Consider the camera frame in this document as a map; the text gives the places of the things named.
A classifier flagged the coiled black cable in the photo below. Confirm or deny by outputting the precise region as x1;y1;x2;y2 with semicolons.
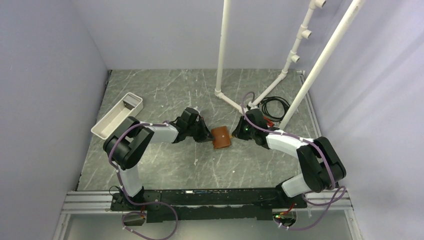
258;96;291;122

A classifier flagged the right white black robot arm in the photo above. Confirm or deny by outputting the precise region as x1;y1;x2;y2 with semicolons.
231;116;347;208

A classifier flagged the white PVC pipe frame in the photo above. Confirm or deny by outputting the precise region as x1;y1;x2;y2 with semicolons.
214;0;367;130

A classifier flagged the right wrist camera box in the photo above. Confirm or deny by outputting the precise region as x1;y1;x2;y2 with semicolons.
245;108;266;128

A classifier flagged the red black clamp tool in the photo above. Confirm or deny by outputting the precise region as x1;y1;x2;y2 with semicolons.
263;116;275;128

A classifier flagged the brown leather card holder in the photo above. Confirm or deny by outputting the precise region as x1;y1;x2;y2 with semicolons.
210;126;232;150

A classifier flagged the aluminium extrusion rail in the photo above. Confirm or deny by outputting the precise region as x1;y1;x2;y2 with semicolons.
61;190;354;214

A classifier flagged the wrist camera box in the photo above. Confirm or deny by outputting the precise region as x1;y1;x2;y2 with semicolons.
245;108;266;128
180;107;200;126

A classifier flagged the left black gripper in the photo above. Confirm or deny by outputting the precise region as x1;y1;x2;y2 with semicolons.
186;117;215;143

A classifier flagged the white rectangular plastic tray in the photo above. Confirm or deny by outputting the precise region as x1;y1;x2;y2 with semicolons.
90;92;144;140

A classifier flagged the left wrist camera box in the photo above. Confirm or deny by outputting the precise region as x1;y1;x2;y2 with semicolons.
180;107;200;126

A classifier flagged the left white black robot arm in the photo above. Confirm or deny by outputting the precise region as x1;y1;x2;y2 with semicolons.
103;114;214;210

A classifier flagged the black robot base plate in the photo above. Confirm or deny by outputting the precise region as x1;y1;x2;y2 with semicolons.
110;187;307;223

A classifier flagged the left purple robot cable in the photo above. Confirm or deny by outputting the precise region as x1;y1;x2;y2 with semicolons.
108;119;179;240

